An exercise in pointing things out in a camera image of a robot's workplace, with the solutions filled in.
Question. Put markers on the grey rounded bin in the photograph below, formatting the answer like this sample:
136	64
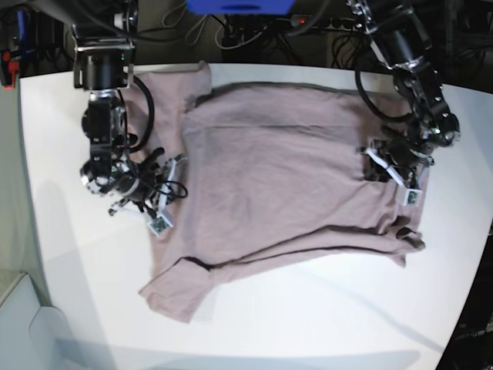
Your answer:
32	335

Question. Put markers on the mauve t-shirt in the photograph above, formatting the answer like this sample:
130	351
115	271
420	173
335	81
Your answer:
274	177

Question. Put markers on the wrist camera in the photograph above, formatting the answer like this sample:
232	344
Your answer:
160	223
409	197

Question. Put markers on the black power strip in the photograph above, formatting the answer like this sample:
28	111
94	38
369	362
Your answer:
326	23

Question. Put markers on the red and black clamp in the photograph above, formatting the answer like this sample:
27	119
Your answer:
9	70

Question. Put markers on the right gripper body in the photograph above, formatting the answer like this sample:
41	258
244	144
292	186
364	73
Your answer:
148	185

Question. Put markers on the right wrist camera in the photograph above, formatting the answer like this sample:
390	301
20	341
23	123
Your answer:
160	223

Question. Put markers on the blue plastic box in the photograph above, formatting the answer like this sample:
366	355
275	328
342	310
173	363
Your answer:
239	7

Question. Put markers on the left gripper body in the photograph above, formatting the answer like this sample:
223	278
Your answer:
407	160

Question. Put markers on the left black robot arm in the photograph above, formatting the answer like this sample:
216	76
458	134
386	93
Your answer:
400	42

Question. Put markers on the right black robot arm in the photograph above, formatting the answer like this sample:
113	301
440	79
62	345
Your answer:
105	35

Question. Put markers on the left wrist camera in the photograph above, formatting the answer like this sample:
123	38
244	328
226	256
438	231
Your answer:
409	197

